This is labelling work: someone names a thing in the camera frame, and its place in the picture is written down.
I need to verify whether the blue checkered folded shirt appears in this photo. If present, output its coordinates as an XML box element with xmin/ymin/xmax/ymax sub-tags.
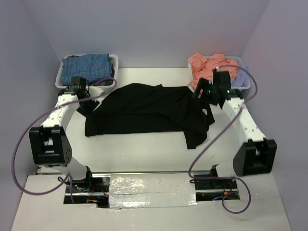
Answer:
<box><xmin>59</xmin><ymin>53</ymin><xmax>113</xmax><ymax>86</ymax></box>

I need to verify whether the lavender shirt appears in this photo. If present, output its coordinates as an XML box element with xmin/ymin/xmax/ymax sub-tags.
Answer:
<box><xmin>231</xmin><ymin>70</ymin><xmax>251</xmax><ymax>90</ymax></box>

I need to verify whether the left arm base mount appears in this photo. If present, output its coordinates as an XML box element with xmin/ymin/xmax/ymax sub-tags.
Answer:
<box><xmin>64</xmin><ymin>174</ymin><xmax>111</xmax><ymax>208</ymax></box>

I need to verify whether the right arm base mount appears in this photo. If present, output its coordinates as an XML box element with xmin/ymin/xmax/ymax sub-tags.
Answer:
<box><xmin>190</xmin><ymin>177</ymin><xmax>240</xmax><ymax>202</ymax></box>

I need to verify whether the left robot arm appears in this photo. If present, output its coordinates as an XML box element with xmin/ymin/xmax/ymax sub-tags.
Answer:
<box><xmin>29</xmin><ymin>77</ymin><xmax>108</xmax><ymax>192</ymax></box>

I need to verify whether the orange pink shirt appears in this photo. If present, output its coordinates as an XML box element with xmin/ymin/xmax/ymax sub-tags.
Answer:
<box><xmin>188</xmin><ymin>53</ymin><xmax>239</xmax><ymax>90</ymax></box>

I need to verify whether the left white plastic basket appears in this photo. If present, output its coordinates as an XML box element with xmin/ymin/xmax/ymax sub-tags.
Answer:
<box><xmin>55</xmin><ymin>53</ymin><xmax>119</xmax><ymax>89</ymax></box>

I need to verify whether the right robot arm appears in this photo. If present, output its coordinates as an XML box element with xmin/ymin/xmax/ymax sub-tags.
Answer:
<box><xmin>191</xmin><ymin>67</ymin><xmax>277</xmax><ymax>177</ymax></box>

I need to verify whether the black long sleeve shirt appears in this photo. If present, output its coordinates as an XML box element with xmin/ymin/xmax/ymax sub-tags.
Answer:
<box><xmin>85</xmin><ymin>83</ymin><xmax>215</xmax><ymax>149</ymax></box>

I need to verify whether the right white plastic basket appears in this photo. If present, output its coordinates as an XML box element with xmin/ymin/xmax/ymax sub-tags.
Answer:
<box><xmin>188</xmin><ymin>53</ymin><xmax>251</xmax><ymax>90</ymax></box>

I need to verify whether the silver foil tape cover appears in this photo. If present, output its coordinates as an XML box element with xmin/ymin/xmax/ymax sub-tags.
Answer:
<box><xmin>108</xmin><ymin>173</ymin><xmax>198</xmax><ymax>208</ymax></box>

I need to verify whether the white plastic basket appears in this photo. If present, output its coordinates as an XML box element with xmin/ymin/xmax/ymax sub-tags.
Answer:
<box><xmin>188</xmin><ymin>53</ymin><xmax>251</xmax><ymax>90</ymax></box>
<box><xmin>55</xmin><ymin>53</ymin><xmax>119</xmax><ymax>89</ymax></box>

